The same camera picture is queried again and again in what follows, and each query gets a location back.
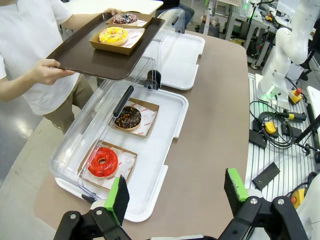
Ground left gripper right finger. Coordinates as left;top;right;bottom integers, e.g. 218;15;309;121
218;167;310;240

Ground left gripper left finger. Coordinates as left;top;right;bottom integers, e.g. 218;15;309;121
53;174;133;240

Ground dark brown serving tray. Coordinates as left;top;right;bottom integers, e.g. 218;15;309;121
45;11;166;81

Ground brown cardboard donut box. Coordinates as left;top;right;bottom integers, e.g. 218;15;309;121
109;98;161;140
105;11;154;29
78;141;139;192
89;26;147;56

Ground yellow glazed donut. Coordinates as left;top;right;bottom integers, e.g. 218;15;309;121
98;26;130;47

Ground white printed paper liner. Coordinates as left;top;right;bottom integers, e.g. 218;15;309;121
114;101;158;137
84;147;137;187
99;27;145;49

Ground dark donut with coloured sprinkles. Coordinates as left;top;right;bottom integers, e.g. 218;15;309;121
111;12;139;27

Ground person's right forearm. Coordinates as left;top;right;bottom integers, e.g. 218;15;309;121
0;72;36;103

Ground person's left forearm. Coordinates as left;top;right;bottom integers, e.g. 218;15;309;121
61;10;107;30

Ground red glazed donut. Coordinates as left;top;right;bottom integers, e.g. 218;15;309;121
87;147;119;178

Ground chocolate donut with orange sprinkles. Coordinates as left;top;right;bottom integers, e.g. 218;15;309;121
114;106;142;132

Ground person in white shirt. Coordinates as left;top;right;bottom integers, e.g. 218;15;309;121
0;0;95;135

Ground person's right hand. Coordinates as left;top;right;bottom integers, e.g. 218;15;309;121
29;58;76;86

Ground person's left hand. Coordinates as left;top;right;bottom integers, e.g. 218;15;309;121
103;7;123;16

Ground black metal plate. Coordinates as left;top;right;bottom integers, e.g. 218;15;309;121
249;129;267;150
251;161;281;191

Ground white plastic display tray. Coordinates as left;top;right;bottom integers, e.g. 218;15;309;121
143;32;206;91
54;88;190;223

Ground clear plastic roll lid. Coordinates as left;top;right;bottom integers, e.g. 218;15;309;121
49;56;161;198
139;7;187;63

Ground black and yellow hand controller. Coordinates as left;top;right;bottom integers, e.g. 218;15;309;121
276;111;307;123

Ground black metal strut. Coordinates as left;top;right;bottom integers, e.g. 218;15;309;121
294;109;320;151

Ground white side table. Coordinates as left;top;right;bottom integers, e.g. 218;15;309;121
61;0;165;16

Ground ribbed aluminium base plate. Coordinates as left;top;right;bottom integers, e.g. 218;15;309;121
246;73;320;201

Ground black coiled cable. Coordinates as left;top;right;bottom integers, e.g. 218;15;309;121
249;99;301;151

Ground aluminium frame workbench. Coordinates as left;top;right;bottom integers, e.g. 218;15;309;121
224;0;283;71

